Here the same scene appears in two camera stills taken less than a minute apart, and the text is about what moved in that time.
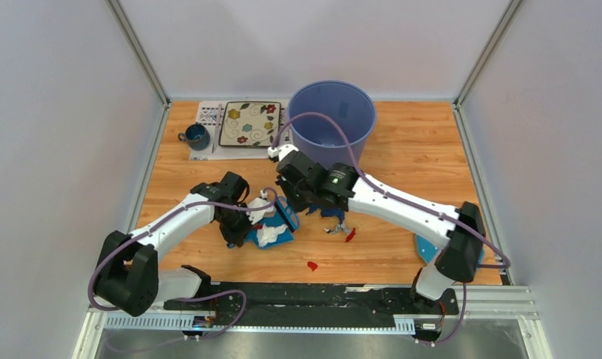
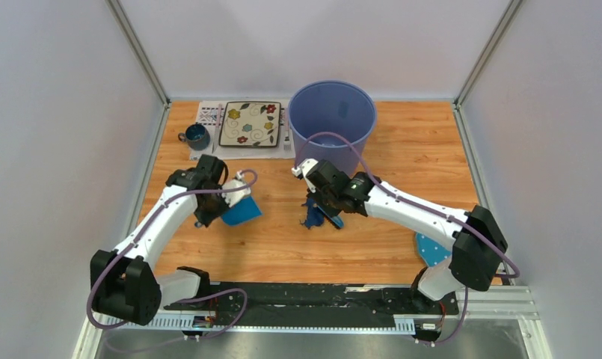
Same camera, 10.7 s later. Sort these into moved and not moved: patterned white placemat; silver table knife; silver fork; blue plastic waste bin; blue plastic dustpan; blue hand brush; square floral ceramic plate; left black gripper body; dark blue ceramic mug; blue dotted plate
Moved: blue hand brush; left black gripper body; blue plastic dustpan
Not moved: blue dotted plate; dark blue ceramic mug; silver table knife; patterned white placemat; silver fork; blue plastic waste bin; square floral ceramic plate
